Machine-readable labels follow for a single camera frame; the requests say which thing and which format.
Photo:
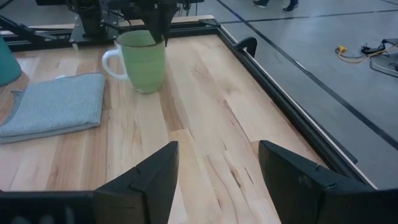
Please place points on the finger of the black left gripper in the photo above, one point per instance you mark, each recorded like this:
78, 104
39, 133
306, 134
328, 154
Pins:
155, 25
169, 18

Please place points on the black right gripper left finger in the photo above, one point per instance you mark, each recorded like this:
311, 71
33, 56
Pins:
146, 193

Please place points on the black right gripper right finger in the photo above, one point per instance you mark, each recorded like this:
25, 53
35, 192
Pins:
298, 186

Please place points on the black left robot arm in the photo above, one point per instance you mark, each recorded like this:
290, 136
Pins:
90, 21

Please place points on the walking person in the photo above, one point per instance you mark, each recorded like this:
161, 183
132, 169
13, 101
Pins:
289, 7

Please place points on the grey-blue folded towel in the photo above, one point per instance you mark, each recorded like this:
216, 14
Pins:
53, 105

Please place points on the teal cup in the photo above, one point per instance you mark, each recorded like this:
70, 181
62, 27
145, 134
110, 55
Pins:
7, 62

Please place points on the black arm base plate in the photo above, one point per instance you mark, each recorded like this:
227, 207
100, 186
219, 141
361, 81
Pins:
77, 36

